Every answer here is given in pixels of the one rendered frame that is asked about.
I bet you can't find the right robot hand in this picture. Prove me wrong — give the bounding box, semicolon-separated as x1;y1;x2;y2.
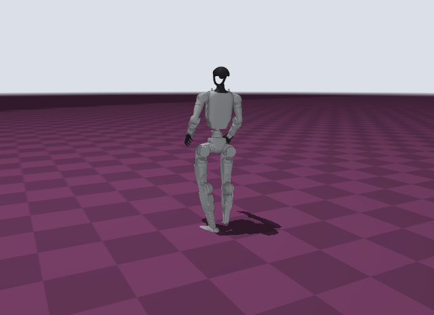
222;132;233;144

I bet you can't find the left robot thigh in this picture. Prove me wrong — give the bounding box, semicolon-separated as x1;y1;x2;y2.
194;143;213;195

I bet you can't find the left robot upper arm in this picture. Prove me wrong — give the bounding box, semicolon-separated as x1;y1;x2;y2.
191;92;210;125

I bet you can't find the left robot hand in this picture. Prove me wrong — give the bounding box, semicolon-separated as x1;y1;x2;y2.
184;134;193;146

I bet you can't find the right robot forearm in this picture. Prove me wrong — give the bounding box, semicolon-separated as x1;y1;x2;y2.
226;123;242;139

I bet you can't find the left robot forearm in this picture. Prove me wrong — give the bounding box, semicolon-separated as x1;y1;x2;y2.
186;116;197;137

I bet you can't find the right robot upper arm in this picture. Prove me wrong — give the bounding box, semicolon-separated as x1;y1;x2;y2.
232;93;243;125

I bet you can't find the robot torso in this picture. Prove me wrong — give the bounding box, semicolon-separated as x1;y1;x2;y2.
205;89;234;153

